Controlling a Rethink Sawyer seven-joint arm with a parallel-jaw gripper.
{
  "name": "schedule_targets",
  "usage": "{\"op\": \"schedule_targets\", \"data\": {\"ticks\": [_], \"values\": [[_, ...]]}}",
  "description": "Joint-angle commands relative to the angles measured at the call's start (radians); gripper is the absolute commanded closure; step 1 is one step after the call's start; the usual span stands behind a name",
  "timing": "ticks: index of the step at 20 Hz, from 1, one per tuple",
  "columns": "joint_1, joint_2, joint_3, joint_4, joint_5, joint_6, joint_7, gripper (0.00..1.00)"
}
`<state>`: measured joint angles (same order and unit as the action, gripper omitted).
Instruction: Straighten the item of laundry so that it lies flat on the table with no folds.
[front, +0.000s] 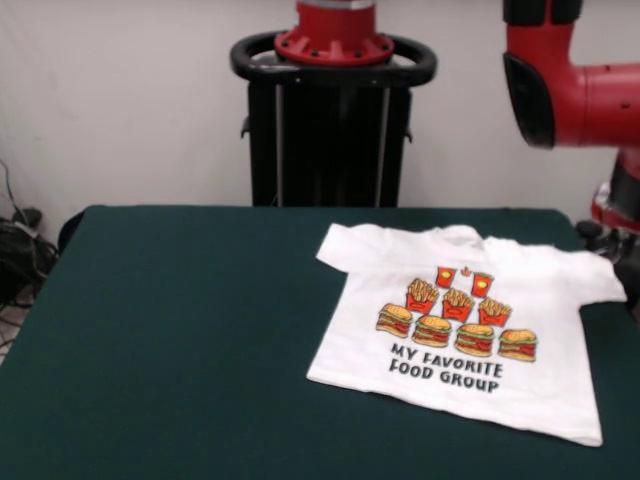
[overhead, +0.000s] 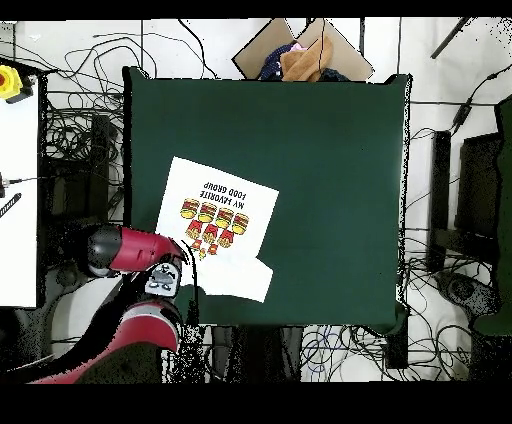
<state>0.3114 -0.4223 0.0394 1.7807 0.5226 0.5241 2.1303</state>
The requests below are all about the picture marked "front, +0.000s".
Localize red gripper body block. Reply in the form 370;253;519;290
590;182;640;234

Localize white printed t-shirt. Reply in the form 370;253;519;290
305;222;628;448

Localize black power adapter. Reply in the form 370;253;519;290
12;207;44;227
575;219;605;240

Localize dark green table cloth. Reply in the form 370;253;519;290
0;204;640;480

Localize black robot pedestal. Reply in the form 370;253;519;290
229;30;439;209

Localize black cable tangle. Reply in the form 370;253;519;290
0;159;61;351

